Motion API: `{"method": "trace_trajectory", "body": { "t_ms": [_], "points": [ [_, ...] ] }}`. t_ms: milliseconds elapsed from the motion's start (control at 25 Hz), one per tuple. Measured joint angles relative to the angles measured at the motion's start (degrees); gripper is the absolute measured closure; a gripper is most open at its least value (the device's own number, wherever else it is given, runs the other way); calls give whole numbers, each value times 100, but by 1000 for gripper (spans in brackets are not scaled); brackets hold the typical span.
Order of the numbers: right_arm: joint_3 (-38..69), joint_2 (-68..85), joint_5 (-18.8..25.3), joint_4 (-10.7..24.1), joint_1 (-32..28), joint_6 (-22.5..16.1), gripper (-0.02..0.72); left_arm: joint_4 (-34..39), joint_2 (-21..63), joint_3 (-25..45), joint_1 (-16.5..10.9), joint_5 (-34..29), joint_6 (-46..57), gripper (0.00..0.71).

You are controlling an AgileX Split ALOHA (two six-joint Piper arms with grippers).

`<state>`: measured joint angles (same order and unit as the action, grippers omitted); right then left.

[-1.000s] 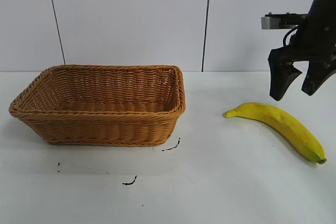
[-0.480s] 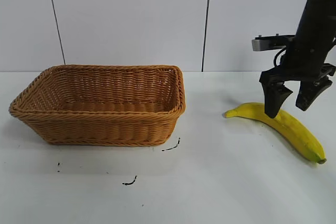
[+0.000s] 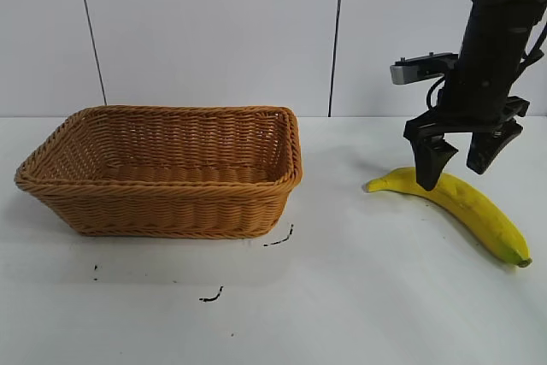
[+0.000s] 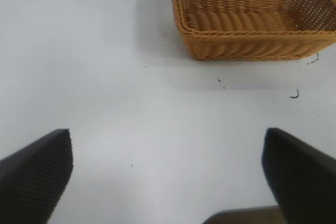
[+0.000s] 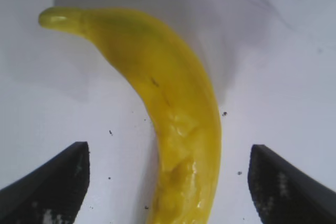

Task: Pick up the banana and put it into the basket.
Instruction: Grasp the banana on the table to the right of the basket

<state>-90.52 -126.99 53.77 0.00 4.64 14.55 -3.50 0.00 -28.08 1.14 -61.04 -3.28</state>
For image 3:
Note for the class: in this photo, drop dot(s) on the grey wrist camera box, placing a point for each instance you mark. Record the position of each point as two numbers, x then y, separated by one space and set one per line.
416 69

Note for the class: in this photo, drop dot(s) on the yellow banana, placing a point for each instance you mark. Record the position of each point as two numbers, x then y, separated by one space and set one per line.
478 211

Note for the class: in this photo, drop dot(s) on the brown woven wicker basket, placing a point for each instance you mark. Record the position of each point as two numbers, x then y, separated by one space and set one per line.
171 207

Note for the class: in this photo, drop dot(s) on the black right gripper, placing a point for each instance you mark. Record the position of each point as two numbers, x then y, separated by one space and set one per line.
483 74

